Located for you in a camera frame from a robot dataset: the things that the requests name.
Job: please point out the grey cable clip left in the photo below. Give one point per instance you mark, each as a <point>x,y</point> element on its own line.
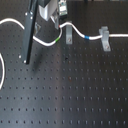
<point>69,35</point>

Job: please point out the silver grey gripper body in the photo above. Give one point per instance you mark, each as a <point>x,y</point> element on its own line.
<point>47,8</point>

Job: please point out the short black gripper finger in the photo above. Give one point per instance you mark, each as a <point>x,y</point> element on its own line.
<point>56,21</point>

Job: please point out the grey cable clip right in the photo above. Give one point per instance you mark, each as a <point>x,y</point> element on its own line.
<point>103,31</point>

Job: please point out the grey cable clip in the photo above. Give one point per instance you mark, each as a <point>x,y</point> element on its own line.
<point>69,35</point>
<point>103,31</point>

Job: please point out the green circuit board module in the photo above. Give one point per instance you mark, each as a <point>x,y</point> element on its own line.
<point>62,6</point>

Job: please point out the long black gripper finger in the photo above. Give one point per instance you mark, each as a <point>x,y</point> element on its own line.
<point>29,30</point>

